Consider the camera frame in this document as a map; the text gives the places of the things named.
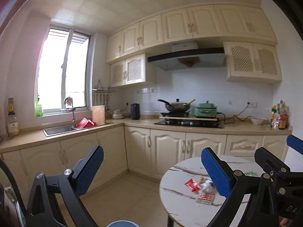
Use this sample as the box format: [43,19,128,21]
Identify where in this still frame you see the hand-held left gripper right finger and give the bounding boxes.
[201,147,280,227]

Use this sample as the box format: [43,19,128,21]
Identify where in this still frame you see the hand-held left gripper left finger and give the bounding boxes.
[25,145,105,227]

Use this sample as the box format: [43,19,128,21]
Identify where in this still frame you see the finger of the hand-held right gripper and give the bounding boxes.
[286,134,303,155]
[254,147,291,173]

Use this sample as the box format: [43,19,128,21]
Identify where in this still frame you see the clear plastic bag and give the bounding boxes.
[199,180,215,194]

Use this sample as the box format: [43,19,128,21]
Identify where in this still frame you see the red snack wrapper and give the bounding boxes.
[185,178,201,193]

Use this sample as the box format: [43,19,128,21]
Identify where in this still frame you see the red white blister pack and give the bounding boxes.
[195,193,216,205]

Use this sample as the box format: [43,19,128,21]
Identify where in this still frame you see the blue waste bin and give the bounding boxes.
[108,220,140,227]

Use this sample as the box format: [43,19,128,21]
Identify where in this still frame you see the group of condiment bottles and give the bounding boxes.
[270,100,289,130]

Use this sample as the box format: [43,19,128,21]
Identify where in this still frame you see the red plastic tub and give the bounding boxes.
[75,118,98,129]

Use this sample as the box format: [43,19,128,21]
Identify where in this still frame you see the round marble table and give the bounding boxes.
[159,156,261,227]

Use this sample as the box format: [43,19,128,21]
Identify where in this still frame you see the steel kitchen sink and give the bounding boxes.
[43,123,110,138]

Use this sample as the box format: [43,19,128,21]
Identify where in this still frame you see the wooden cutting board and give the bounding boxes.
[92,105,106,125]

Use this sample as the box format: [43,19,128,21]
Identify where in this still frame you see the steel kitchen faucet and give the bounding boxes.
[64,96,77,128]

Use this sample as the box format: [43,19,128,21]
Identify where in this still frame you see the black gas hob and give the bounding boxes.
[154,119,224,129]

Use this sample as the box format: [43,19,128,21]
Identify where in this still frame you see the cream base cabinets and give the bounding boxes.
[0,123,293,194]

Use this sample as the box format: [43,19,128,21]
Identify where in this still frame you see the long wooden board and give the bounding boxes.
[159,115,219,121]

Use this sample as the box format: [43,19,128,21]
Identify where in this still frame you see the green electric cooking pot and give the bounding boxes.
[194,101,219,118]

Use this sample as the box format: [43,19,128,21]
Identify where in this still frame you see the black electric kettle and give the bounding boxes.
[131,103,141,120]

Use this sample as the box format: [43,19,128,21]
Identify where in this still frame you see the black portable cooker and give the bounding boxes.
[160,111,191,117]

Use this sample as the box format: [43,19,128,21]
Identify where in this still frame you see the black wok with lid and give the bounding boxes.
[157,98,196,113]

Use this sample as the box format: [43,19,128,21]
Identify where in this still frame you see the green dish soap bottle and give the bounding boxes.
[35,98,43,117]

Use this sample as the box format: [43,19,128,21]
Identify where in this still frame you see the hanging utensil rack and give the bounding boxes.
[92,80,116,109]

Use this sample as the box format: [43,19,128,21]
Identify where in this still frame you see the clear glass bottle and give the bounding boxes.
[7,113,20,137]

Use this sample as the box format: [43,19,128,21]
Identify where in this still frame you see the wide lattice door cabinet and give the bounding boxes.
[224,41,282,84]

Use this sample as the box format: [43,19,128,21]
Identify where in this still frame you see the small lattice door cabinet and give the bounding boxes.
[110,53,146,87]

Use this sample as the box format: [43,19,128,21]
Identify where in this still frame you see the black range hood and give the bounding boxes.
[148,41,225,71]

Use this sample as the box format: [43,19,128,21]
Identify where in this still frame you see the black power cable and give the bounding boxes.
[216,103,251,124]

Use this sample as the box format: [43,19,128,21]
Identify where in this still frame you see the cream wall cabinet row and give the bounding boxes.
[106,4,278,63]

